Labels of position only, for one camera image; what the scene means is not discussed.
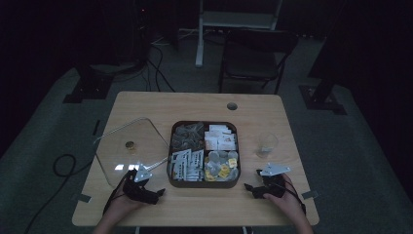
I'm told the right hand-held gripper cable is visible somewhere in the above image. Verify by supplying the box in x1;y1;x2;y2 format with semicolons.
282;178;307;216

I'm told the hand-held gripper cable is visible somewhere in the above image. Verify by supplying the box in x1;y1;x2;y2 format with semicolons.
282;178;307;216
102;170;131;216

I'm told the pile of clear grey packets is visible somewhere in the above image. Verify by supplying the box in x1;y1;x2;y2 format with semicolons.
170;122;206;153

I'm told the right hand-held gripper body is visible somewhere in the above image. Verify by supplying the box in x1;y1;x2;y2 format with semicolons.
251;163;291;200

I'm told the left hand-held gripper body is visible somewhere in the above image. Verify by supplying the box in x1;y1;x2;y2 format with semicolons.
122;164;160;206

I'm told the pile of white packets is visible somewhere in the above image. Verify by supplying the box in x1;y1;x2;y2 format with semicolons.
204;124;238;152

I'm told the black floor cable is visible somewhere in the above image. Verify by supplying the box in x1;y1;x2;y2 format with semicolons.
23;153;95;234

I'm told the bundle of dark cables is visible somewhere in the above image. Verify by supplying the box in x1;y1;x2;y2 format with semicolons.
141;30;200;94

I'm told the clear drinking glass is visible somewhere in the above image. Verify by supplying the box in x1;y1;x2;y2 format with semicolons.
255;132;280;160

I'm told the black stand with base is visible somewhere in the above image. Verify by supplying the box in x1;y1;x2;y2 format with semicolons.
62;0;152;104
298;0;413;116

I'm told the black folding chair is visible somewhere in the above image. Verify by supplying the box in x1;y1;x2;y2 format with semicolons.
218;28;299;96

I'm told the person's right hand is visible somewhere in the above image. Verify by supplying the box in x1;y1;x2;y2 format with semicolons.
263;173;308;225

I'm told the person's left hand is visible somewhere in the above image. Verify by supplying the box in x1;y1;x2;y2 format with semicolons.
104;189;144;224

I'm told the dark square compartment box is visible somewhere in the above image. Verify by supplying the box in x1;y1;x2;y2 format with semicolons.
166;120;242;189

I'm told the pile of white striped sachets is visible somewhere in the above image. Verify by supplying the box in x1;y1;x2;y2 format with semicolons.
169;148;206;182

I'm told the white desk frame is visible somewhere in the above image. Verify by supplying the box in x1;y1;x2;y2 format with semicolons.
194;0;283;69

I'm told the pile of round grey capsules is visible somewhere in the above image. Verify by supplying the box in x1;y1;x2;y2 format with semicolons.
204;149;240;182

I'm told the left hand-held gripper cable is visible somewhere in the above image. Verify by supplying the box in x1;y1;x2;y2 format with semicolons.
102;170;131;216

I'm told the clear lid with gold knob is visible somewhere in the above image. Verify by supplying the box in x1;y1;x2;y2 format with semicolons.
93;117;170;188

